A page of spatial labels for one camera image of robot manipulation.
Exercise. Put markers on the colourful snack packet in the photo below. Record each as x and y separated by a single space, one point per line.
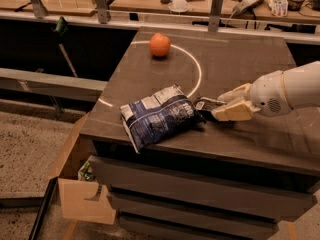
279 8

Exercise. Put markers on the metal bracket middle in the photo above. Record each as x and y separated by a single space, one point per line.
102 11

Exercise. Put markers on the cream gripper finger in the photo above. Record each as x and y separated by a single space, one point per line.
239 109
239 92

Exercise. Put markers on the metal bracket right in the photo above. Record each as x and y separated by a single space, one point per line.
214 16

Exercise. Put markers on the cardboard box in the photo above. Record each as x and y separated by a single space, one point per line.
80 200

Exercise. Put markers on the metal bracket left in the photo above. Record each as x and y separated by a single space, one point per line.
38 9

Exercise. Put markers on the black rxbar chocolate wrapper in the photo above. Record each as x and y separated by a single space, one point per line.
205 106

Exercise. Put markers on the green snack bag in box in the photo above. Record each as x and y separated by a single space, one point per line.
85 173

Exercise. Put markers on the blue chip bag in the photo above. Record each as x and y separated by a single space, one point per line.
153 118

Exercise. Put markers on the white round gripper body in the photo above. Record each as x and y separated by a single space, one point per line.
267 93

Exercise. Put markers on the orange fruit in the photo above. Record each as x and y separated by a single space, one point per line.
159 45

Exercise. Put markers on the grey drawer cabinet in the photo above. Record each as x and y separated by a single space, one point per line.
217 180

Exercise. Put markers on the metal bracket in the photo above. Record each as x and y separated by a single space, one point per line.
102 11
38 9
214 16

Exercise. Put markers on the grey handheld device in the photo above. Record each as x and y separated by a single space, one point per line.
244 5

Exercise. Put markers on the black mesh cup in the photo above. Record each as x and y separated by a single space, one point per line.
295 5

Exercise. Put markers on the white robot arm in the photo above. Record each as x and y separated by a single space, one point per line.
303 86

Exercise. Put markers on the white bowl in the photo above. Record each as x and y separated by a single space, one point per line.
178 6

